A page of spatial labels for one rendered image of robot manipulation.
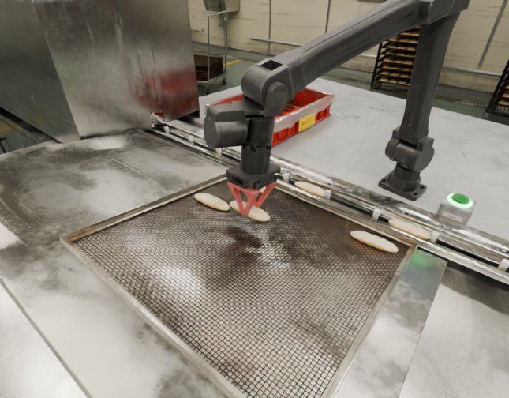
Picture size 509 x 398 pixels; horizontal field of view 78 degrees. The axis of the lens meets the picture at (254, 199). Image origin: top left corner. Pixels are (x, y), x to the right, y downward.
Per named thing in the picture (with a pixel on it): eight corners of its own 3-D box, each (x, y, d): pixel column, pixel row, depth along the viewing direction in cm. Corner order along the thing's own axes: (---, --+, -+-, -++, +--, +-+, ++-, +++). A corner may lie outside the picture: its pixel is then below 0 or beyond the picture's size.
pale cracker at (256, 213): (273, 217, 66) (274, 212, 65) (263, 224, 63) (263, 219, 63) (237, 200, 71) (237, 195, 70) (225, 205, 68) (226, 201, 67)
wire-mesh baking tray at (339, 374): (417, 247, 68) (419, 242, 67) (298, 462, 32) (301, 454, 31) (240, 171, 93) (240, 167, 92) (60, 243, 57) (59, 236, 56)
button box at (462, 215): (463, 232, 87) (480, 199, 80) (457, 248, 82) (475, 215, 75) (432, 219, 91) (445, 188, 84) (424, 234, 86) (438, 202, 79)
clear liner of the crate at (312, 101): (334, 115, 144) (338, 93, 138) (264, 152, 115) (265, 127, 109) (277, 98, 162) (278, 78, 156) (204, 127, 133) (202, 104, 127)
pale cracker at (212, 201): (233, 207, 74) (233, 202, 74) (223, 212, 71) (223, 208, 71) (201, 193, 79) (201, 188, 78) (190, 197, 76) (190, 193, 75)
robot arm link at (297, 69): (451, 16, 61) (405, 10, 69) (457, -18, 57) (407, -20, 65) (271, 119, 52) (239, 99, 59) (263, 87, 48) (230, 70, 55)
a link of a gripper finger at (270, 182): (228, 210, 66) (231, 170, 62) (249, 199, 72) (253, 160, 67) (254, 223, 63) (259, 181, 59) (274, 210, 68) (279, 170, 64)
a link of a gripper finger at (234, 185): (224, 212, 65) (226, 171, 61) (245, 200, 71) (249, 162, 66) (250, 226, 62) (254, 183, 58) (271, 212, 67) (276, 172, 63)
